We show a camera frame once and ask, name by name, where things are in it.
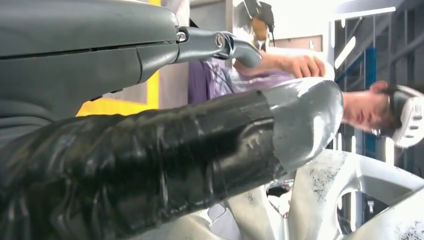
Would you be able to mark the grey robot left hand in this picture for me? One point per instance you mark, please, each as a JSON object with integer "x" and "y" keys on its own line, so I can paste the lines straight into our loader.
{"x": 132, "y": 172}

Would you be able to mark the person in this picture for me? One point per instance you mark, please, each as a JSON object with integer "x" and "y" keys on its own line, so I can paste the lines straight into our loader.
{"x": 212, "y": 79}

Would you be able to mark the yellow tape frame on workbench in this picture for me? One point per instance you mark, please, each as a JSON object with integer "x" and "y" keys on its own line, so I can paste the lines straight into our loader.
{"x": 116, "y": 107}

